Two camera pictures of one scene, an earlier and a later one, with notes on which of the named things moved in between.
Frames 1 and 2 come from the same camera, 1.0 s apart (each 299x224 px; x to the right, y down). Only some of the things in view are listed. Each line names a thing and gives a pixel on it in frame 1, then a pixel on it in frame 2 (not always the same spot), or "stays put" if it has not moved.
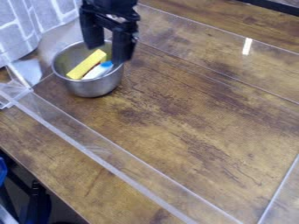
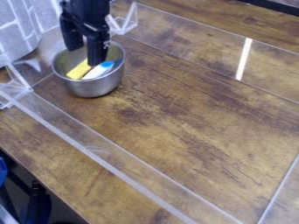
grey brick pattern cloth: x=24 y=19 stays put
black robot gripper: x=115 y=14 to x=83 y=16
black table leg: x=39 y=205 stays put
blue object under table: x=4 y=171 stays put
